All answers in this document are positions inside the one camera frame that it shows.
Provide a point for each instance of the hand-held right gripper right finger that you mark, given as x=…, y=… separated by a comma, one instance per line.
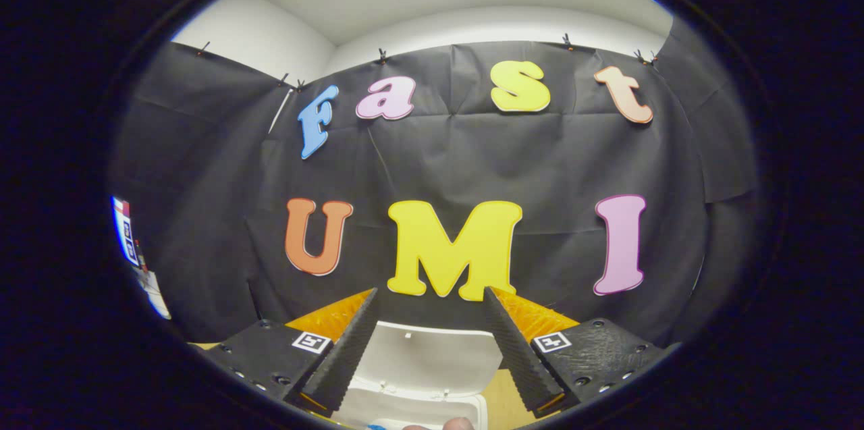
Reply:
x=516, y=349

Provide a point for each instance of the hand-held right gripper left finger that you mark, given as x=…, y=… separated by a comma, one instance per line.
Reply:
x=341, y=356

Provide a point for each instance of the white desktop garbage bin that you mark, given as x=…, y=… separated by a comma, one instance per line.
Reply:
x=432, y=362

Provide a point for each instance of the white side table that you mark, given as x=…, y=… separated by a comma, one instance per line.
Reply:
x=155, y=295

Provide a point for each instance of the computer monitor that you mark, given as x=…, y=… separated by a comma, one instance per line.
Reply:
x=126, y=234

